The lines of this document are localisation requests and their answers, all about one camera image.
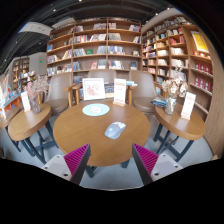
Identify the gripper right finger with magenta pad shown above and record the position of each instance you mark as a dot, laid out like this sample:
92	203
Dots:
152	166

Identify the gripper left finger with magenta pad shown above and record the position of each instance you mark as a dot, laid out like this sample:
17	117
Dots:
71	166

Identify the grey computer mouse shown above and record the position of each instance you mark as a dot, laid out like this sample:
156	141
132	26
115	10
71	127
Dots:
114	130

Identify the right round wooden side table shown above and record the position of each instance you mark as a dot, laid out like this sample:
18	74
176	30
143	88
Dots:
172	127

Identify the round wooden side table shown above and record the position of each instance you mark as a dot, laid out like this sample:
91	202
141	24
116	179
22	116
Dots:
172	127
25	124

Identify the left round wooden side table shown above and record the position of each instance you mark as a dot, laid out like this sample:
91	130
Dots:
25	124

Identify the round wooden centre table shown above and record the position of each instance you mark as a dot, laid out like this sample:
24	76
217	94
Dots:
73	129

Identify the round light blue coaster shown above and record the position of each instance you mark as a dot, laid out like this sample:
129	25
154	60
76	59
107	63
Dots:
96	109

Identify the stack of books on table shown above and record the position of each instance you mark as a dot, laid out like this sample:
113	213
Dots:
159	101

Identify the left beige armchair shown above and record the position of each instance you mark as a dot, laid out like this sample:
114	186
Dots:
60	92

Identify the right beige armchair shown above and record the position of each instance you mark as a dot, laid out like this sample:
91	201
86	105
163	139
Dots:
144	93

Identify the white standing sign card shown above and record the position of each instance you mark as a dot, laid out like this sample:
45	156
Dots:
119	91

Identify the white sign on right table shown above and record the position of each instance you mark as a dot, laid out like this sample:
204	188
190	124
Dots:
188	105

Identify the white sign on table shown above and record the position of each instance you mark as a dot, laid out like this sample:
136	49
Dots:
188	105
25	101

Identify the framed floral picture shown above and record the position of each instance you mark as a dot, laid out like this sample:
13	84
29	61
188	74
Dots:
93	88

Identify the right vase with dried flowers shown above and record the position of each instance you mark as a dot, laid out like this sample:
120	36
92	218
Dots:
174	88

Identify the vase with dried flowers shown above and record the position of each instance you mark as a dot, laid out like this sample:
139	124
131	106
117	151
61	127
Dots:
34	89
174	88

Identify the white sign on left table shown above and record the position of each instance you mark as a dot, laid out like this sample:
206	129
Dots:
25	101

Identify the left vase with dried flowers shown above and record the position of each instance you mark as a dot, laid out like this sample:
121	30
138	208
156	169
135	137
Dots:
34	89

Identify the left display table with books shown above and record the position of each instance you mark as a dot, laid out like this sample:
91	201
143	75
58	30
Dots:
9	98

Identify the far left wooden bookshelf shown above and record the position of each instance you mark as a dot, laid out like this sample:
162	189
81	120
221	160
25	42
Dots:
20	72

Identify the wooden bookshelf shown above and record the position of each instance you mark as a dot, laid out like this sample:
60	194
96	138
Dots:
168	44
96	43
20	72

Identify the centre wooden bookshelf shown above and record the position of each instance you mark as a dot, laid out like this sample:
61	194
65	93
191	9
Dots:
96	43

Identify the right wooden bookshelf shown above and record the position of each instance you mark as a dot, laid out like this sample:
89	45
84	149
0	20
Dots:
168	44

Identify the yellow poster on shelf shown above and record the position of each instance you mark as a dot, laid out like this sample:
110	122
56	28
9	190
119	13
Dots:
199	42

